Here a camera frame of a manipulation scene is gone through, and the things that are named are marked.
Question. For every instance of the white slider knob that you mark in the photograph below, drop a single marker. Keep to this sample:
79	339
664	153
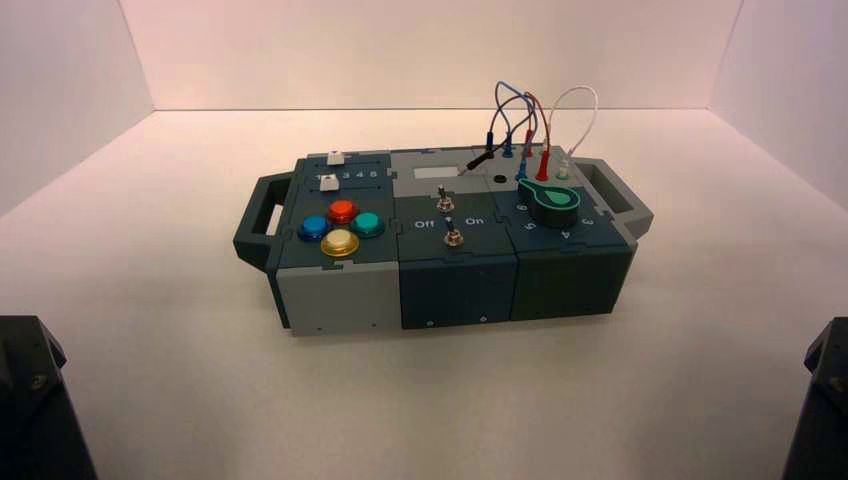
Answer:
329	183
336	159

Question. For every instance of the blue round push button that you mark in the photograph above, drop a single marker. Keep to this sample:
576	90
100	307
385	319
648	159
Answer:
314	228

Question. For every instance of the metal toggle switch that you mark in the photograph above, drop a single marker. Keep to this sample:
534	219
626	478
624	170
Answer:
441	197
453	234

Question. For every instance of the green rotary dial knob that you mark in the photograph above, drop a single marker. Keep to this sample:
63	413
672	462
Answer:
550	205

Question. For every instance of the yellow round push button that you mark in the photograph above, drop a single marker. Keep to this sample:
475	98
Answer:
340	243

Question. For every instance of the red round push button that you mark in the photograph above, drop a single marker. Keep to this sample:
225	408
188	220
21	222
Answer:
342	211

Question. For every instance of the green round push button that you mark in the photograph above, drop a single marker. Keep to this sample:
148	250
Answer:
367	224

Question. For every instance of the grey and teal control box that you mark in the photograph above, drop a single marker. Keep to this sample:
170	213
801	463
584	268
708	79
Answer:
457	285

